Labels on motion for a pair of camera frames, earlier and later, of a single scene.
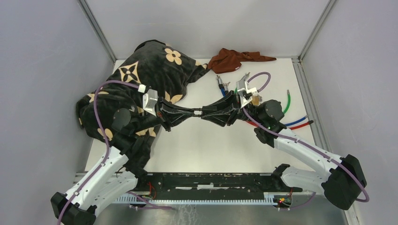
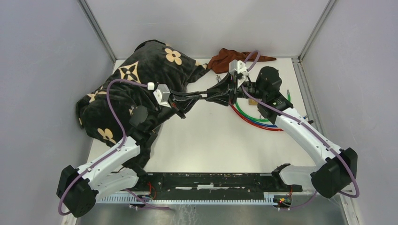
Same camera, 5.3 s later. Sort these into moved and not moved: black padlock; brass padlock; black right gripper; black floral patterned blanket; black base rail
Moved: black right gripper; black padlock
Not moved: black floral patterned blanket; black base rail; brass padlock
